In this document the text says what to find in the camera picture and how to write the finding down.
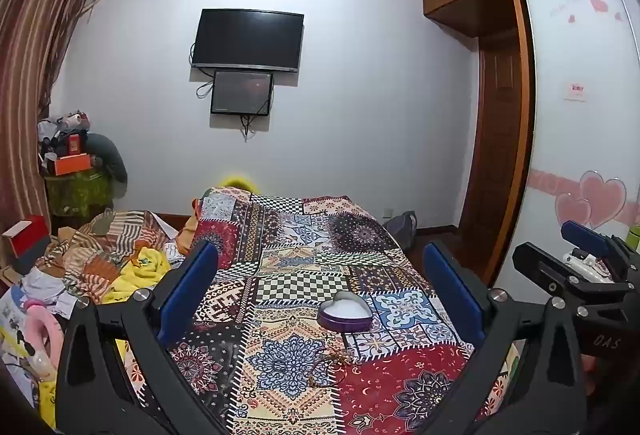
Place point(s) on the white heart-printed wardrobe door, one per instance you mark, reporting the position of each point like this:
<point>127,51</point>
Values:
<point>575,155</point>

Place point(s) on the brown wooden door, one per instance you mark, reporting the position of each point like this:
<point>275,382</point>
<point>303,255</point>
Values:
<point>492,140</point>

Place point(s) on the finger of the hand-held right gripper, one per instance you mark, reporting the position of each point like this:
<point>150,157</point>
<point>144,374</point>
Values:
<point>542,267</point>
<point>580,231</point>

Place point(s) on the yellow round object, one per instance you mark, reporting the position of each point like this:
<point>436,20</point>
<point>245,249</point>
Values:
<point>239,182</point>

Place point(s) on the brown striped curtain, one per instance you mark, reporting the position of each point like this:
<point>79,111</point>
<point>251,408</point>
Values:
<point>30,65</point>

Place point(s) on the green cloth-covered table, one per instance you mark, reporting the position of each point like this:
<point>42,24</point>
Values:
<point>77,195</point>

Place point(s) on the yellow garment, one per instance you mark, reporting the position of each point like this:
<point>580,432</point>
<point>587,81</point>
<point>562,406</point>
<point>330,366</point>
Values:
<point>135,272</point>

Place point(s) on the black wall television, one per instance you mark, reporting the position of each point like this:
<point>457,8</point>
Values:
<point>247,40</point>

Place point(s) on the grey backpack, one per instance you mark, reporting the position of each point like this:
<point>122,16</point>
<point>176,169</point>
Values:
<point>402,227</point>

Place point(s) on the small black wall monitor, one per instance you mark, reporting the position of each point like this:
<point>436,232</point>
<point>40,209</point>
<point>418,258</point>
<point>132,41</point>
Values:
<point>241,92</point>

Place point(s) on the pile of small clutter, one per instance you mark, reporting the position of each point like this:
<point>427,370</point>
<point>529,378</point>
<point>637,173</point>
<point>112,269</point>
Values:
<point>62,132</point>

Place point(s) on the colourful patchwork blanket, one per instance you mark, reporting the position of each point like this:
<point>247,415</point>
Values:
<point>300,255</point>

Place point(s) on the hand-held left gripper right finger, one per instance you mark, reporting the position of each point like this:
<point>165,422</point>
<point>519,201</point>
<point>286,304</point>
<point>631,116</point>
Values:
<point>450,285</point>

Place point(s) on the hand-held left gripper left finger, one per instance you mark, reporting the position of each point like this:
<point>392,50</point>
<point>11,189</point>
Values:
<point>187,285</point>

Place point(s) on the red box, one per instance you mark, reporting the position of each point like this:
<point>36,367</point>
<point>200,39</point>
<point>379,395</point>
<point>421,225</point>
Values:
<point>30,237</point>

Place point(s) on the purple heart-shaped jewelry box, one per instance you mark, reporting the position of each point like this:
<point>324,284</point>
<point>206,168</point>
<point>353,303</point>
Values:
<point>345,315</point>

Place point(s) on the white plastic object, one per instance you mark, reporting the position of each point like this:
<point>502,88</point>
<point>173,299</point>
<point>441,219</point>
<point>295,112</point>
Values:
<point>585,265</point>

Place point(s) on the orange box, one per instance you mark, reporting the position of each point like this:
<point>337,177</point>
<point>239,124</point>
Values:
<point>72,165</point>

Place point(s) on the white paper note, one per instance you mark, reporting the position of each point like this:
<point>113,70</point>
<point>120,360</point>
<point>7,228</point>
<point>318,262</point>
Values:
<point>576,90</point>

